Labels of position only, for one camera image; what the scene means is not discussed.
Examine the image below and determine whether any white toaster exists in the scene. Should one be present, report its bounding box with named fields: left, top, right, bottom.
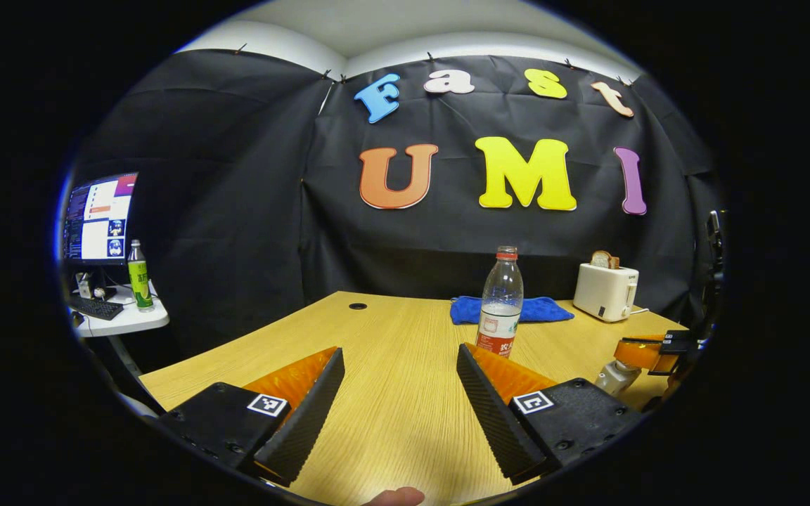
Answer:
left=573, top=263, right=640, bottom=323

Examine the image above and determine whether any black backdrop cloth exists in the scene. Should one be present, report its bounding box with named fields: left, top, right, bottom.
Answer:
left=71, top=49, right=726, bottom=373

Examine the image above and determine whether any blue towel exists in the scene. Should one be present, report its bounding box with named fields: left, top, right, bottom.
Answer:
left=450, top=295, right=575, bottom=325

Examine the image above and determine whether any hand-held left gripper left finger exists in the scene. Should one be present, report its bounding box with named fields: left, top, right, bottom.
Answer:
left=159, top=346, right=347, bottom=487

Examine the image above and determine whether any white porcelain teacup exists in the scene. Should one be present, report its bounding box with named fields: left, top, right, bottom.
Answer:
left=593, top=360, right=641, bottom=396

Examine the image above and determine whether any black keyboard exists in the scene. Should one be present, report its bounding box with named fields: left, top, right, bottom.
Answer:
left=69, top=295, right=124, bottom=321

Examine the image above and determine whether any computer monitor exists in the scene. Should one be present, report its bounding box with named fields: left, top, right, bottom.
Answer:
left=63, top=172, right=139, bottom=266

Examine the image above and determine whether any white side table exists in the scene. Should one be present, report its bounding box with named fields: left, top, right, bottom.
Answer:
left=71, top=281, right=170, bottom=338

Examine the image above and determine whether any green drink bottle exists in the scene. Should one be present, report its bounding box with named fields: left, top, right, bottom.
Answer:
left=128, top=240, right=155, bottom=311

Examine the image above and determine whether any clear plastic water bottle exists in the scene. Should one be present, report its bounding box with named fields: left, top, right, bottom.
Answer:
left=476, top=246, right=525, bottom=358

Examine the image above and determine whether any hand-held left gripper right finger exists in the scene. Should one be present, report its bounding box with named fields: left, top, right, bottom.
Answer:
left=456, top=343, right=641, bottom=486

